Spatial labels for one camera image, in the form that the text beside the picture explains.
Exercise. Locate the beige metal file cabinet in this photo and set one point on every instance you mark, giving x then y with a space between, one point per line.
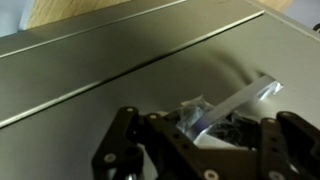
100 50

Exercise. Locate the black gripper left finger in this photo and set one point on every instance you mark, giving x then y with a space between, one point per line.
156 146

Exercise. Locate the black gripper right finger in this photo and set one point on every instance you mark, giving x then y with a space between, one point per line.
290 143

